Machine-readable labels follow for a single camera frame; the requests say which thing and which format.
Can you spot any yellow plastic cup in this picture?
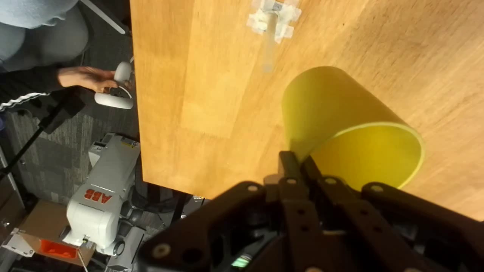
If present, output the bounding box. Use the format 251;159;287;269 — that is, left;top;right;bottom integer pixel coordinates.
281;66;423;190

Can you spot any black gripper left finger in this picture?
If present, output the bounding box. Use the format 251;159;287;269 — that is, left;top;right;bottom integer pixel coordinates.
278;151;327;272

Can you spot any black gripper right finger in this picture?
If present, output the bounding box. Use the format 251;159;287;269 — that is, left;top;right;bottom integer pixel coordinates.
322;177;484;272

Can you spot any cardboard box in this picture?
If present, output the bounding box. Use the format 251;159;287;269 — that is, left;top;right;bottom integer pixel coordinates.
1;201;95;267

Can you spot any white handheld controller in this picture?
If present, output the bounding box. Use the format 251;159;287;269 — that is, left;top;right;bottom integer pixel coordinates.
94;62;133;110

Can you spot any white taped stick far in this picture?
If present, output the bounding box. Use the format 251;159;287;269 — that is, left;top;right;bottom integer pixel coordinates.
246;0;302;72

